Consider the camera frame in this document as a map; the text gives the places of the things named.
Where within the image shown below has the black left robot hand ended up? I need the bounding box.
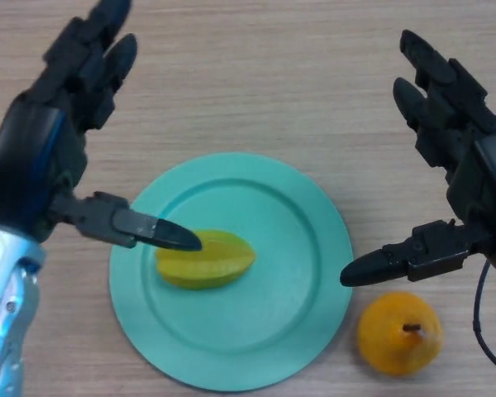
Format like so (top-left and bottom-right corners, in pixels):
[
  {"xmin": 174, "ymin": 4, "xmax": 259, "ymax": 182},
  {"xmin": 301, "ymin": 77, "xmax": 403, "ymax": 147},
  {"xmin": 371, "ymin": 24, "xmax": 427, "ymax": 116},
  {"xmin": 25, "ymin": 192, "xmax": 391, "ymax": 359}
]
[{"xmin": 0, "ymin": 0, "xmax": 203, "ymax": 252}]

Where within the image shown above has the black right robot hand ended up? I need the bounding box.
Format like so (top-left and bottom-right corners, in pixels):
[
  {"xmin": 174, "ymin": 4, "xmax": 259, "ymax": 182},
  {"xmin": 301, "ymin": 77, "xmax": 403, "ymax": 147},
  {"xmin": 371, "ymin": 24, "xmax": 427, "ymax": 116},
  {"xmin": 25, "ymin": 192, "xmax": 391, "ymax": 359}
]
[{"xmin": 339, "ymin": 29, "xmax": 496, "ymax": 289}]

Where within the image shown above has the yellow starfruit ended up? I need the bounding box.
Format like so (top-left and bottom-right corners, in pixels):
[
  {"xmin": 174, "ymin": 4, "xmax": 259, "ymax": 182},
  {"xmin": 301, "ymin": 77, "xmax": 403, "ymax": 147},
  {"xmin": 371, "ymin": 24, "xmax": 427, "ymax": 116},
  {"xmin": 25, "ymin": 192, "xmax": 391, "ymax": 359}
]
[{"xmin": 155, "ymin": 229, "xmax": 257, "ymax": 291}]

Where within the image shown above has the green round plate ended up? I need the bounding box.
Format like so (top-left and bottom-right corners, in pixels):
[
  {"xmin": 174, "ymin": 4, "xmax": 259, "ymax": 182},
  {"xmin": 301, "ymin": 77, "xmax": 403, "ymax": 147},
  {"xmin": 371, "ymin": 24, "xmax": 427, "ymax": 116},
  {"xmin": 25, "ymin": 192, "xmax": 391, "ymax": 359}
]
[{"xmin": 108, "ymin": 151, "xmax": 355, "ymax": 393}]

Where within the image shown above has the orange-yellow pear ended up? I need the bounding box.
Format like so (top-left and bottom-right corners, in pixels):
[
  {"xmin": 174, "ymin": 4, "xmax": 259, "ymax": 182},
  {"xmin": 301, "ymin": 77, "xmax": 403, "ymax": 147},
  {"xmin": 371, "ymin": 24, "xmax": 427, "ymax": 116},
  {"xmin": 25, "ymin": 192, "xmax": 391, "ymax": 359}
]
[{"xmin": 357, "ymin": 291, "xmax": 444, "ymax": 376}]

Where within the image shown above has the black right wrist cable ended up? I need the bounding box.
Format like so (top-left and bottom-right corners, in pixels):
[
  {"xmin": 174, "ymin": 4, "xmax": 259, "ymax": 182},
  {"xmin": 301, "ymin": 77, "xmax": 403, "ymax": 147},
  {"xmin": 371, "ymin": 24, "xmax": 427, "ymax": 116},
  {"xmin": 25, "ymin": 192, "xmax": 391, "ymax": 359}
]
[{"xmin": 473, "ymin": 260, "xmax": 496, "ymax": 381}]

